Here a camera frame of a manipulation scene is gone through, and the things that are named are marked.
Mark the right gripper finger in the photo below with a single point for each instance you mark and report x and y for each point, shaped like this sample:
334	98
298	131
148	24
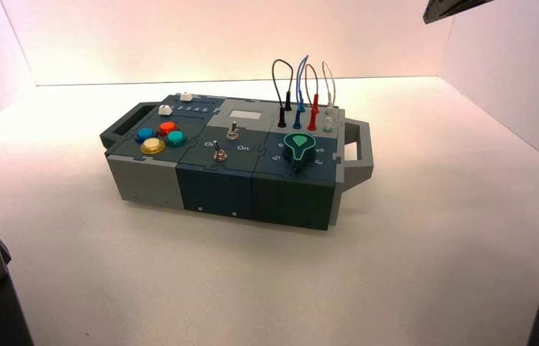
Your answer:
436	7
455	8

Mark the grey and teal control box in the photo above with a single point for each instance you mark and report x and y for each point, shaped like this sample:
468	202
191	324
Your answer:
217	191

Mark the green and teal rotary knob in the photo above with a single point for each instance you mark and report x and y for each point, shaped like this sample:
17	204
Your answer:
300	149

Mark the white rectangular label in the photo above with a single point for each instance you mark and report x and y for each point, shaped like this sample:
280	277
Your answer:
245	115

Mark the white slider cap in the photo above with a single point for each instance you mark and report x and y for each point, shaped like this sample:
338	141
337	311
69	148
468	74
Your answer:
166	110
186	97

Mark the teal round push button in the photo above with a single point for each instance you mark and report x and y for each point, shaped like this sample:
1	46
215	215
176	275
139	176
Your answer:
175	138

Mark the red round push button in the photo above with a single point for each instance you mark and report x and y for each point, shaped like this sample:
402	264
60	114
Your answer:
168	128

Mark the yellow round push button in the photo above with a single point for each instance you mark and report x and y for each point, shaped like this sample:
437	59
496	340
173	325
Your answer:
152	146

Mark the blue round push button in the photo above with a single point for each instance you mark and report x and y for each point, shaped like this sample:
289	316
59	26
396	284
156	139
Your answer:
146	134

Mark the metal toggle switch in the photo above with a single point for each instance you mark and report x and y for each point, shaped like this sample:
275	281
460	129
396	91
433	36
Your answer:
232	132
220	154

